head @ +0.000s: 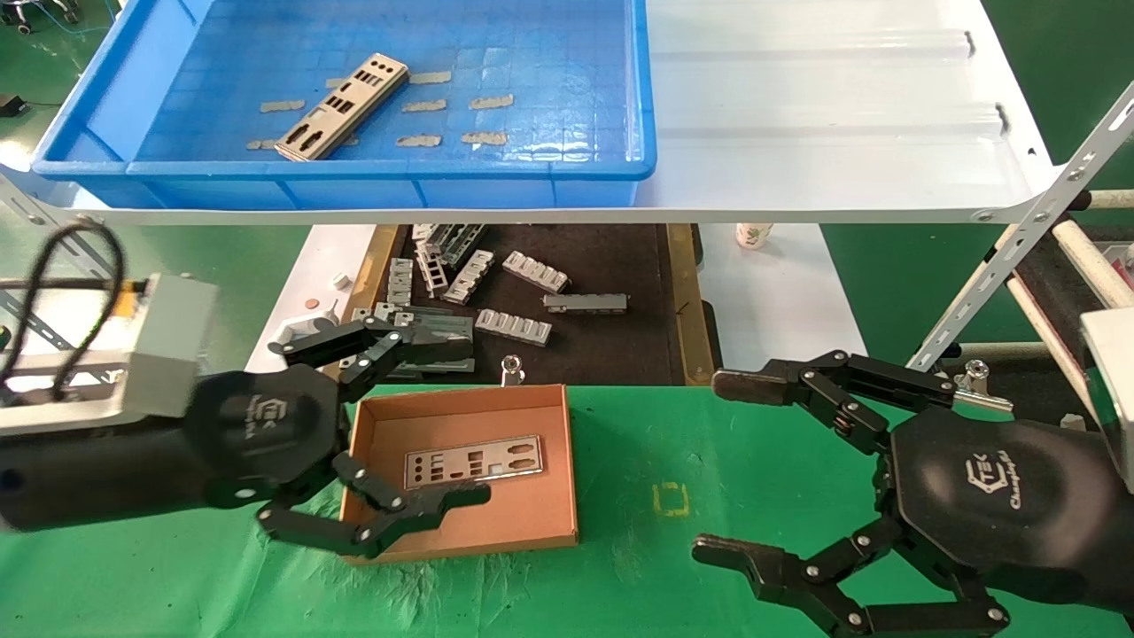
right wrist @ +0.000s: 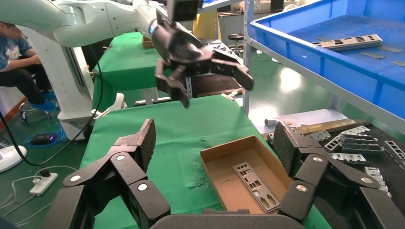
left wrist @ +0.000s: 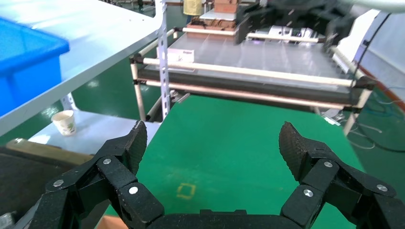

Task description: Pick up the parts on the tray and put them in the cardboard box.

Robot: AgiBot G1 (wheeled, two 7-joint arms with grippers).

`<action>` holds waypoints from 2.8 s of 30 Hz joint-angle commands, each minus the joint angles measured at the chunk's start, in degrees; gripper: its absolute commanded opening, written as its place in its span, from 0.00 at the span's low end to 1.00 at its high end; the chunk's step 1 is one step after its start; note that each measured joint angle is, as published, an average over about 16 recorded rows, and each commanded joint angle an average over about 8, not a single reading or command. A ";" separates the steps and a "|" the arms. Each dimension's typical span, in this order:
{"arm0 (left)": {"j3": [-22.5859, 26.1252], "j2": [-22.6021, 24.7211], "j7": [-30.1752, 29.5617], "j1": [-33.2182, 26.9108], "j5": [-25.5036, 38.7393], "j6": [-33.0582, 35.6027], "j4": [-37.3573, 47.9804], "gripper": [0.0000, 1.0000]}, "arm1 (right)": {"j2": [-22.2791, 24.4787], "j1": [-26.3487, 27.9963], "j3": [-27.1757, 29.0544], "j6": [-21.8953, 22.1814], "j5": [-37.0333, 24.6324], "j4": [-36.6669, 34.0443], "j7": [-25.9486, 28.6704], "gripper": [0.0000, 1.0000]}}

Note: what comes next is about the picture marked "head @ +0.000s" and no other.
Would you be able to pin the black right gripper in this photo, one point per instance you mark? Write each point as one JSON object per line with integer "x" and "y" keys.
{"x": 1001, "y": 496}

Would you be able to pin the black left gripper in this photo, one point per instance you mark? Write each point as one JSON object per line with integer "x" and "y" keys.
{"x": 266, "y": 434}

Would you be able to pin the silver metal I/O shield plate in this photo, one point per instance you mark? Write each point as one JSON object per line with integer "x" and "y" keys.
{"x": 363, "y": 89}
{"x": 478, "y": 461}

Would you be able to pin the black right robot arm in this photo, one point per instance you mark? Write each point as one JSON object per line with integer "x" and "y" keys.
{"x": 1123, "y": 549}

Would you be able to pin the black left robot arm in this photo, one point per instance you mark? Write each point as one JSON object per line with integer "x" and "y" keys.
{"x": 89, "y": 478}

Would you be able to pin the brown cardboard box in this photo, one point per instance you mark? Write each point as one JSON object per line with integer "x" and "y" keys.
{"x": 523, "y": 518}

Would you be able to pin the wooden framed black tray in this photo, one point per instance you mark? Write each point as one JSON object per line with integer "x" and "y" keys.
{"x": 611, "y": 346}

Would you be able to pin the blue plastic tray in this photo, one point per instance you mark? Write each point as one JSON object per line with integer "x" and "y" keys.
{"x": 532, "y": 80}

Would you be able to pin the green table cloth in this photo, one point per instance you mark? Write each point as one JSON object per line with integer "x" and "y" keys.
{"x": 709, "y": 443}

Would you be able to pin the large grey metal plate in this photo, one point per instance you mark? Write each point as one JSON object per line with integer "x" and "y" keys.
{"x": 443, "y": 326}

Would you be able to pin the silver binder clip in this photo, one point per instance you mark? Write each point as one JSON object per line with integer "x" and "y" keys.
{"x": 512, "y": 378}
{"x": 988, "y": 403}

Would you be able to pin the dark grey metal bar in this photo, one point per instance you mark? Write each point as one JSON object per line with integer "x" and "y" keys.
{"x": 585, "y": 303}

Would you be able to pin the grey metal rod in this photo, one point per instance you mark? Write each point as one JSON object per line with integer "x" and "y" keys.
{"x": 1019, "y": 351}

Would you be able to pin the white patterned paper cup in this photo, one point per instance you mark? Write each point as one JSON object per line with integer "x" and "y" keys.
{"x": 753, "y": 235}

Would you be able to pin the cream coloured rod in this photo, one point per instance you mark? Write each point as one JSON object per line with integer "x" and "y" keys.
{"x": 1112, "y": 199}
{"x": 1094, "y": 264}
{"x": 1045, "y": 341}

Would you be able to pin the black mat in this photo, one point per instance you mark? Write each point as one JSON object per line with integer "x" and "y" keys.
{"x": 1063, "y": 292}

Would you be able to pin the white metal shelf board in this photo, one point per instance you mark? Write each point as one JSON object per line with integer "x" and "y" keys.
{"x": 797, "y": 106}

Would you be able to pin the small black adapter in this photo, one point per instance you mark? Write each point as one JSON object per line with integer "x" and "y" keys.
{"x": 11, "y": 105}

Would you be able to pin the black office chair base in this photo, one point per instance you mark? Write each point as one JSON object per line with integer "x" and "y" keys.
{"x": 19, "y": 25}

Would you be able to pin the grey slotted metal bracket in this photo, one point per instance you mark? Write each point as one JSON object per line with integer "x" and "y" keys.
{"x": 513, "y": 327}
{"x": 456, "y": 241}
{"x": 400, "y": 282}
{"x": 536, "y": 272}
{"x": 468, "y": 276}

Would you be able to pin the silver ladder shaped bracket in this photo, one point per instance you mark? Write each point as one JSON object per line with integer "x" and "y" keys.
{"x": 431, "y": 266}

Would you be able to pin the small silver metal bracket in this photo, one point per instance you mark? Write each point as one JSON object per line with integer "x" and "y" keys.
{"x": 421, "y": 232}

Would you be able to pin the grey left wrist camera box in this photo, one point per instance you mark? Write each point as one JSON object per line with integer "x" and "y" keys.
{"x": 173, "y": 346}

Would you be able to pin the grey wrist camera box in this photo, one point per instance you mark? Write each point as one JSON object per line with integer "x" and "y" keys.
{"x": 173, "y": 346}
{"x": 1112, "y": 390}

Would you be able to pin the grey left wrist camera bracket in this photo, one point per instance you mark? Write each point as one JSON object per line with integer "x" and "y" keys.
{"x": 89, "y": 403}

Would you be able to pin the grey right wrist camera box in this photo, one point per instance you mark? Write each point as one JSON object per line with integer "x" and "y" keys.
{"x": 1112, "y": 390}

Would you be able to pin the grey perforated metal frame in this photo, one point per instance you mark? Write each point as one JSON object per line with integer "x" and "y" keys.
{"x": 22, "y": 312}

